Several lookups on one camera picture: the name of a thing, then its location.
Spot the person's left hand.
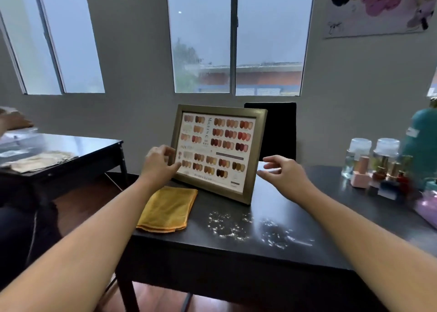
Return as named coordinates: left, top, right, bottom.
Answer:
left=140, top=145, right=182, bottom=187

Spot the scatter of white nail scraps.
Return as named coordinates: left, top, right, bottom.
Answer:
left=206, top=211, right=315, bottom=250

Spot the person's left forearm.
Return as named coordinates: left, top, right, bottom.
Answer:
left=0, top=177, right=171, bottom=312

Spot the teal bottle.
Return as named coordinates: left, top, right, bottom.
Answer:
left=400, top=107, right=437, bottom=190

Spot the black work table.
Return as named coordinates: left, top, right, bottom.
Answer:
left=115, top=165, right=437, bottom=312

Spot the sliding window with plain sky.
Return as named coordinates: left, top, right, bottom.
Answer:
left=0, top=0, right=106, bottom=95

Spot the clear bottle with white cap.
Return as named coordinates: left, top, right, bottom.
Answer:
left=372, top=138, right=401, bottom=173
left=341, top=138, right=372, bottom=180

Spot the pink plastic container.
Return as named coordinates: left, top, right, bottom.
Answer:
left=412, top=180, right=437, bottom=229

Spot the person's right forearm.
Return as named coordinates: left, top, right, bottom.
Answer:
left=295, top=186, right=437, bottom=312

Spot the clear plastic box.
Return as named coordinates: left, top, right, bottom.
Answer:
left=0, top=127, right=42, bottom=159

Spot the nail art wall poster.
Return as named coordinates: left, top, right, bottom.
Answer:
left=323, top=0, right=437, bottom=40

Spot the yellow folded cloth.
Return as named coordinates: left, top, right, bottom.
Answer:
left=137, top=186, right=199, bottom=234

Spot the black side table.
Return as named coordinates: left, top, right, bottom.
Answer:
left=0, top=133, right=129, bottom=203

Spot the framed nail colour chart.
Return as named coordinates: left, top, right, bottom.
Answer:
left=169, top=104, right=268, bottom=205

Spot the person's right hand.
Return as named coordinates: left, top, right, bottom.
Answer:
left=257, top=155, right=319, bottom=204

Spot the beige cloth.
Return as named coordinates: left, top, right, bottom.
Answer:
left=10, top=150, right=79, bottom=173

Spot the red nail polish bottle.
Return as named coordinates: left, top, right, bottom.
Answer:
left=395, top=155, right=414, bottom=194

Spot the sliding window with tree view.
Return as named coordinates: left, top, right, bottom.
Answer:
left=166, top=0, right=317, bottom=97

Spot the pink nail polish bottle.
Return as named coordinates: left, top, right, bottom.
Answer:
left=351, top=156, right=373, bottom=189

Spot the dark blue nail polish bottle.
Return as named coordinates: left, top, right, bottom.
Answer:
left=376, top=178, right=399, bottom=200

